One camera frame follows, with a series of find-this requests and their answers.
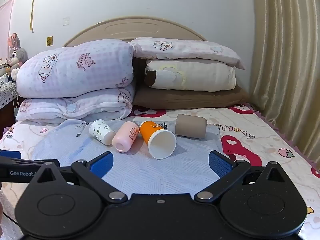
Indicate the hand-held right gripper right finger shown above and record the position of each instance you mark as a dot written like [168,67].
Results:
[220,165]

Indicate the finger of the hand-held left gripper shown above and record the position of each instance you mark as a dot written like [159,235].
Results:
[10,154]

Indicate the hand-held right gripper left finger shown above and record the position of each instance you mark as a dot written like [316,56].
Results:
[101,166]

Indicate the white cup with green print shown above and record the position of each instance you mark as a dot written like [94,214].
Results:
[100,131]

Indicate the pink cup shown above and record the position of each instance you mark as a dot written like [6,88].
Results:
[126,136]

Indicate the taupe cup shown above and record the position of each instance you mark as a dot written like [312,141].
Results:
[191,126]

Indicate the orange paper cup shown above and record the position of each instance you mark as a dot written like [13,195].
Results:
[156,138]

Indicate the light blue textured mat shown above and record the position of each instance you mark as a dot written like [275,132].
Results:
[140,167]

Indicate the white bedside cabinet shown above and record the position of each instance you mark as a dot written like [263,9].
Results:
[6,92]

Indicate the brown pillow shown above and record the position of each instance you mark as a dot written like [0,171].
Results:
[190,98]

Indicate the cream folded blanket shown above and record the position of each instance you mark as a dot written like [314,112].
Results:
[200,76]

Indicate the pink checkered folded quilt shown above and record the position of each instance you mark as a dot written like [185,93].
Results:
[80,72]

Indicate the grey bunny plush toy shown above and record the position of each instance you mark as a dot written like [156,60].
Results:
[17,55]

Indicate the pink printed pillow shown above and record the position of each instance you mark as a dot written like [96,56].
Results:
[185,50]

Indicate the cream pleated curtain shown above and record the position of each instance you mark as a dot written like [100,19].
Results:
[287,62]

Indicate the pink hanging cloth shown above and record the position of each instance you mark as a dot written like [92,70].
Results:
[5,30]

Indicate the beige bed headboard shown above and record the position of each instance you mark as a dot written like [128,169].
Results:
[130,28]

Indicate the yellow tape strip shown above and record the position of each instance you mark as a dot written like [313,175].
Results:
[32,7]

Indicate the yellow wall sticker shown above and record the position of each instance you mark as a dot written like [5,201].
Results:
[49,41]

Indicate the white wall hook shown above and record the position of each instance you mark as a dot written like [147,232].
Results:
[66,21]

